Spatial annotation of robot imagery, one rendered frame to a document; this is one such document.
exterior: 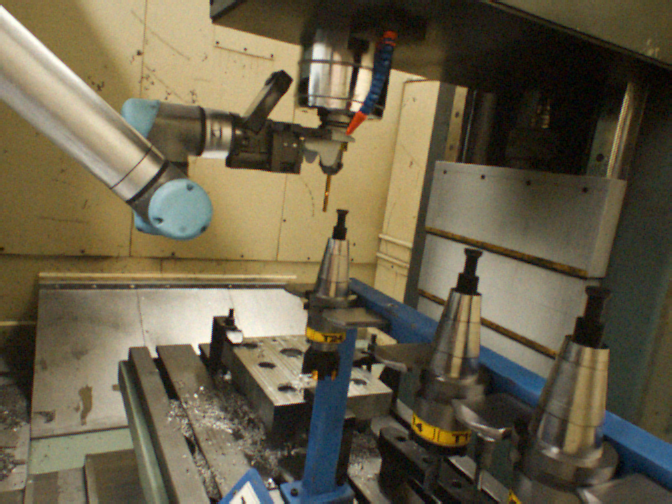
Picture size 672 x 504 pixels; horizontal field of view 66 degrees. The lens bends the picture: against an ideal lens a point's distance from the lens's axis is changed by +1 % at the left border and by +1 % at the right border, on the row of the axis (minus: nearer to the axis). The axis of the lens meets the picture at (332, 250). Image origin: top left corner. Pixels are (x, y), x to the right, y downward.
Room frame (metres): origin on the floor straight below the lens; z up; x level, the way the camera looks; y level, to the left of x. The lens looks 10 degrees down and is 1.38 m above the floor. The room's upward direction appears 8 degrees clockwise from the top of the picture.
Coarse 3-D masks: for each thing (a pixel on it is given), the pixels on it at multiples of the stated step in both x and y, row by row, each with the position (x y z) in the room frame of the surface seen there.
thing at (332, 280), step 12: (336, 240) 0.59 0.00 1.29; (348, 240) 0.60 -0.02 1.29; (324, 252) 0.60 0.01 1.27; (336, 252) 0.59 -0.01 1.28; (348, 252) 0.60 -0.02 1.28; (324, 264) 0.59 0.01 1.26; (336, 264) 0.58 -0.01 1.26; (348, 264) 0.60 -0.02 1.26; (324, 276) 0.59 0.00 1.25; (336, 276) 0.58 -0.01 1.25; (348, 276) 0.60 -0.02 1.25; (324, 288) 0.58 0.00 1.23; (336, 288) 0.58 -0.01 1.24; (348, 288) 0.59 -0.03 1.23
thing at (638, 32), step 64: (256, 0) 0.74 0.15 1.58; (320, 0) 0.70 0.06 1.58; (384, 0) 0.66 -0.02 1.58; (448, 0) 0.63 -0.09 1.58; (512, 0) 0.64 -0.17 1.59; (576, 0) 0.69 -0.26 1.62; (640, 0) 0.75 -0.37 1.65; (448, 64) 0.98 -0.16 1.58; (512, 64) 0.91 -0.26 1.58; (576, 64) 0.85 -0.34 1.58; (640, 64) 0.80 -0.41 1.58
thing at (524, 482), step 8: (520, 472) 0.31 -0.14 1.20; (512, 480) 0.32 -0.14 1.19; (520, 480) 0.31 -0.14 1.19; (528, 480) 0.30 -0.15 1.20; (512, 488) 0.32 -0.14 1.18; (520, 488) 0.31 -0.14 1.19; (528, 488) 0.30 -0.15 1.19; (520, 496) 0.31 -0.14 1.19; (528, 496) 0.30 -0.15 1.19; (536, 496) 0.30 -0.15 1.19; (544, 496) 0.29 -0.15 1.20
